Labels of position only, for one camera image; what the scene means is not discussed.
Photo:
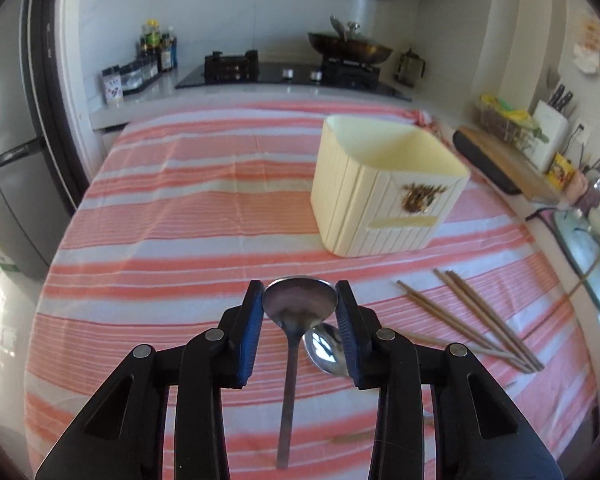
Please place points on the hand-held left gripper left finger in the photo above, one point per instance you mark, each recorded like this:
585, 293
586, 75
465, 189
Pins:
247, 332

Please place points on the pink plastic container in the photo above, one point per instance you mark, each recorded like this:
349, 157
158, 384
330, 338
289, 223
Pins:
586, 190

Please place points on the white knife block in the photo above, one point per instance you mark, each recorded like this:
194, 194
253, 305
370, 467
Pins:
550, 125

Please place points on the pink black trimmed pot holder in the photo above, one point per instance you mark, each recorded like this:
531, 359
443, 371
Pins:
545, 220

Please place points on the black gas stove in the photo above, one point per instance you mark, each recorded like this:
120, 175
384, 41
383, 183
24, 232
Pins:
280, 72

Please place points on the dark wok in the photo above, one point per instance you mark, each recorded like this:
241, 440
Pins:
360, 51

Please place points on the dark sauce bottle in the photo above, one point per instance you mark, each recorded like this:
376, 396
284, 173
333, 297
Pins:
167, 52

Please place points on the silver refrigerator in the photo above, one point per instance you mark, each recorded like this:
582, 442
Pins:
10, 160

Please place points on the thin bamboo stick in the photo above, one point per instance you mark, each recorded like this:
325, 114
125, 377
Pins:
592, 262

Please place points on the white wall outlet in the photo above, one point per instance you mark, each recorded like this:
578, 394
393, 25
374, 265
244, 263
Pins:
581, 133

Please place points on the cream ribbed utensil holder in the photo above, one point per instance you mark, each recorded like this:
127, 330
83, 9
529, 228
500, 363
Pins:
375, 210

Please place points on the yellow snack packet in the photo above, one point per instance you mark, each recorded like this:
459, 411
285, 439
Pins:
561, 170

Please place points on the wall hanging card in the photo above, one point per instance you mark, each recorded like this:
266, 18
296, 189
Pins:
589, 42

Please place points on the white label spice jar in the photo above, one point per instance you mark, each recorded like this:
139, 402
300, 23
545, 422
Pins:
112, 87

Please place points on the yellow cap oil bottle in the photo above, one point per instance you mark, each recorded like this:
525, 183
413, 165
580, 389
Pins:
151, 37

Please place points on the row of dark spice jars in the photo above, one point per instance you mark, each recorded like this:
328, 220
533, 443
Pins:
140, 75

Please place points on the large metal spoon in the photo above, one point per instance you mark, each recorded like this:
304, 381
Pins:
300, 300

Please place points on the wooden cutting board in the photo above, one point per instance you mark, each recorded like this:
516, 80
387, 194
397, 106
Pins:
510, 165

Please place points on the pink white striped cloth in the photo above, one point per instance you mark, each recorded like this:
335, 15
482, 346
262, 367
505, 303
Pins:
180, 240

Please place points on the small metal spoon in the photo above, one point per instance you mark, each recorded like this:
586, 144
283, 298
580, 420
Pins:
322, 352

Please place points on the wooden chopstick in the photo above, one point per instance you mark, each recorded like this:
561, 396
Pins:
490, 352
495, 318
460, 325
480, 315

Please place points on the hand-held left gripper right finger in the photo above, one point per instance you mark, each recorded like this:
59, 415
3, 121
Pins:
350, 342

